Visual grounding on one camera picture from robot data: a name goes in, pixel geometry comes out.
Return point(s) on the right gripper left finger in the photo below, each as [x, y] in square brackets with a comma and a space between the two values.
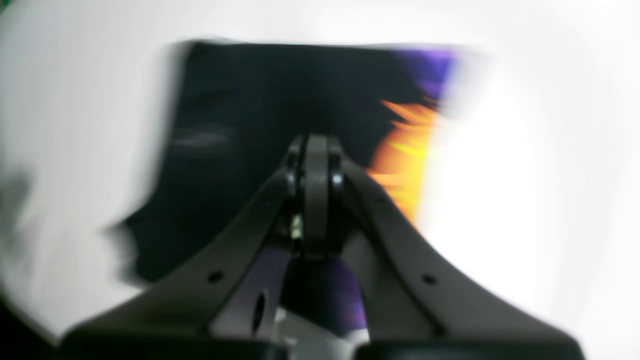
[221, 304]

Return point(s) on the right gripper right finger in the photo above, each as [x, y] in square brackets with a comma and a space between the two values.
[418, 306]

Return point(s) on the black T-shirt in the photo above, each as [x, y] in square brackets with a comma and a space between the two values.
[237, 110]

